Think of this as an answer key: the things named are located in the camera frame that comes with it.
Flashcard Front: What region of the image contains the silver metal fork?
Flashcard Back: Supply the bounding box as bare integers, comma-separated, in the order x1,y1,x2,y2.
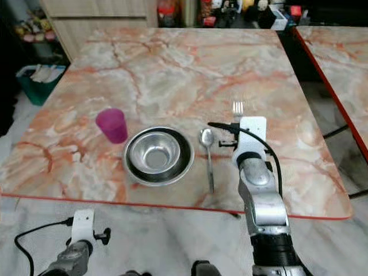
232,101,246,119

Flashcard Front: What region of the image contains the silver metal spoon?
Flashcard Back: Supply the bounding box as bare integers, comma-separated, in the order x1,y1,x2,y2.
200,128,217,194

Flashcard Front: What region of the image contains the stainless steel bowl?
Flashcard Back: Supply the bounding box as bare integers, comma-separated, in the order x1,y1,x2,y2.
123,126,196,187

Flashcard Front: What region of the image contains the purple plastic cup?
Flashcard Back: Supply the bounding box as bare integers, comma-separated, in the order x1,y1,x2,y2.
95,108,128,144

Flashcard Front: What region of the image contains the black side table leg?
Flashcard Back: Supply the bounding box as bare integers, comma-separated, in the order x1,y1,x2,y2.
321,122,368,140

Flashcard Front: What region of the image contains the white and blue box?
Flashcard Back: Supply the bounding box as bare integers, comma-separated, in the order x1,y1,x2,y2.
269,5,289,31

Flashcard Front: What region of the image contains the marble side table red edge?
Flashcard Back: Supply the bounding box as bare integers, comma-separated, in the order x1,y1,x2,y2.
292,25,368,163

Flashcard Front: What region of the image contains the red snack packet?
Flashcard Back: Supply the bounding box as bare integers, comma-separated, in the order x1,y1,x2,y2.
157,0,182,27

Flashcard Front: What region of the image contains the green bin with papers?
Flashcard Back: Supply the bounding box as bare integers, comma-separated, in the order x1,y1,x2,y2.
16,64,68,106

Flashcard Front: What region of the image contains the light wooden cabinet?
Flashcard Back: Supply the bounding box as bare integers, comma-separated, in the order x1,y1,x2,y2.
39,0,159,62

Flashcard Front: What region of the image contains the colourful toy fruit cluster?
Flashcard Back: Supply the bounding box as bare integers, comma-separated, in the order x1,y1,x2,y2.
14,21,53,44

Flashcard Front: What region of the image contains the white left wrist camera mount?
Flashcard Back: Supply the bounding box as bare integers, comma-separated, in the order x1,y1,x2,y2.
71,209,96,246

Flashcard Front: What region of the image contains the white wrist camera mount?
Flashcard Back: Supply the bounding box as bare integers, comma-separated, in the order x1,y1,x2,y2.
232,116,269,168
71,209,96,246

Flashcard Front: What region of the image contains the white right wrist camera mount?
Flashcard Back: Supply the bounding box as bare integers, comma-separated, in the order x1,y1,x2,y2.
232,116,269,168

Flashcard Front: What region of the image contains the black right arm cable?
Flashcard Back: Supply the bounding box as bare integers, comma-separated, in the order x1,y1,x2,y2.
239,125,284,197

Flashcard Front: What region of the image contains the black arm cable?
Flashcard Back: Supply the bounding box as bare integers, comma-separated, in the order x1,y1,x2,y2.
239,125,284,197
14,217,74,271

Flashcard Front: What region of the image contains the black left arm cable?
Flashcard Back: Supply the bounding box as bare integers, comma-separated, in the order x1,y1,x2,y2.
14,217,74,271

